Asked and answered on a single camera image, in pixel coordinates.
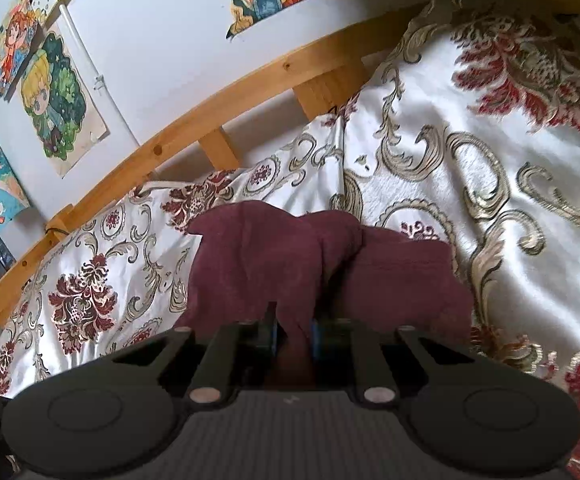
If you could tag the wooden bed frame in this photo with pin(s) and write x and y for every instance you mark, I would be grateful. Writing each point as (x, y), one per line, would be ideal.
(220, 106)

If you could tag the maroon shirt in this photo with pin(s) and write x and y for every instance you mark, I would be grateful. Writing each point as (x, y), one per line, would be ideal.
(270, 270)

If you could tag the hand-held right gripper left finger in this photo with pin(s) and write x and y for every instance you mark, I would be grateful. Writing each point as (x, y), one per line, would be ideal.
(272, 332)

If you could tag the floral satin bedspread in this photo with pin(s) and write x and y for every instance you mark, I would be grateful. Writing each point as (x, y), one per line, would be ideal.
(419, 170)

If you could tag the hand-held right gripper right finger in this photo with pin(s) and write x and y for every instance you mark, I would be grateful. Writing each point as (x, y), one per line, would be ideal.
(318, 335)

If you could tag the blonde figure green wall poster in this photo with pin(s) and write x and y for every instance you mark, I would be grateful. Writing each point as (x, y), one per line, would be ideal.
(60, 100)

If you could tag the orange-haired figure blue wall poster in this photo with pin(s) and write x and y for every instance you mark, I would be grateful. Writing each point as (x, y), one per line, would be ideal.
(1, 185)

